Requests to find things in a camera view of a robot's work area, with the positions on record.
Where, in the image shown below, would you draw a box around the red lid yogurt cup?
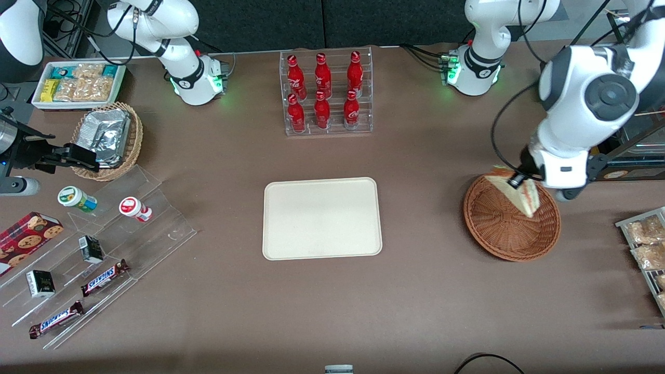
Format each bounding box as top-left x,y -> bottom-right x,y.
118,196 -> 153,223

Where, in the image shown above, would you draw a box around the black looped floor cable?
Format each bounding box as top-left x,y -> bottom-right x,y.
453,353 -> 526,374

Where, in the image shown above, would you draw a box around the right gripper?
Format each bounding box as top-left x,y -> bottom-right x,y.
0,106 -> 100,175

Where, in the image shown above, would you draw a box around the clear bag of crackers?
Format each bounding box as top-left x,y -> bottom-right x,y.
53,78 -> 76,102
73,76 -> 114,102
73,63 -> 105,82

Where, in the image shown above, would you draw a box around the clear acrylic bottle rack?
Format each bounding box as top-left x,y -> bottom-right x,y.
280,47 -> 374,137

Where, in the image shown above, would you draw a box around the clear acrylic stepped display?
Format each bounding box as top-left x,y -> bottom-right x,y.
0,165 -> 198,350

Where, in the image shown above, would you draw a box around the round brown wicker basket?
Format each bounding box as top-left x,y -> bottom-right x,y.
463,171 -> 562,262

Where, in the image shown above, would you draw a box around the cream plastic tray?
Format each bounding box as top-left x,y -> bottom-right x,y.
262,177 -> 383,261

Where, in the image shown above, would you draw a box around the oval light wicker basket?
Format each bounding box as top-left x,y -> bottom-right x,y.
71,102 -> 144,182

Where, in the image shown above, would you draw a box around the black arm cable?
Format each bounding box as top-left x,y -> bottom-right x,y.
46,0 -> 140,66
490,0 -> 552,178

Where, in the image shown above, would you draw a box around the grey wire snack tray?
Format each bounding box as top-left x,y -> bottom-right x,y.
615,206 -> 665,318

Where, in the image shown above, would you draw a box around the white rectangular snack bin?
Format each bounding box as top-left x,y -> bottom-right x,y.
31,61 -> 127,111

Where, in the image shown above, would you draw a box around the green lid yogurt cup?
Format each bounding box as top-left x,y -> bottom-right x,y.
57,185 -> 98,214

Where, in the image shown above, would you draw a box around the small black carton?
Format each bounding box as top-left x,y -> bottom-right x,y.
78,235 -> 105,264
25,269 -> 56,299

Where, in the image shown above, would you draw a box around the Snickers chocolate bar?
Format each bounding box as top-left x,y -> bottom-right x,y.
80,258 -> 130,298
28,300 -> 85,340

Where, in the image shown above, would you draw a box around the triangular sandwich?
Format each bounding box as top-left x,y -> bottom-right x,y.
484,166 -> 541,218

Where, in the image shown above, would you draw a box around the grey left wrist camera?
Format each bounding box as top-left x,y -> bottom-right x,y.
554,185 -> 586,203

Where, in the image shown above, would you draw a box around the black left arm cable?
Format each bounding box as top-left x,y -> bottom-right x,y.
490,0 -> 552,178

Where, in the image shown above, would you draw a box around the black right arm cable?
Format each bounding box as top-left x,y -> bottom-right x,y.
46,0 -> 140,66

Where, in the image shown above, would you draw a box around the red cola bottle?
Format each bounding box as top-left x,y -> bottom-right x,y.
314,52 -> 333,99
347,50 -> 364,97
287,93 -> 306,133
287,55 -> 307,100
343,89 -> 361,130
314,91 -> 331,130

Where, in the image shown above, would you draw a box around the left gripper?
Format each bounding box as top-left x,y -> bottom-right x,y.
508,147 -> 592,189

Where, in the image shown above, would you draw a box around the red tartan cookie box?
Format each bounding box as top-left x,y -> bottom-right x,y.
0,211 -> 64,277

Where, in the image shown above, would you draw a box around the silver foil pack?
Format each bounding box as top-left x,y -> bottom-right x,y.
78,108 -> 131,168

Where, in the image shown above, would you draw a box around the black left arm base cables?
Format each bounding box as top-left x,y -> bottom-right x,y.
399,44 -> 450,72

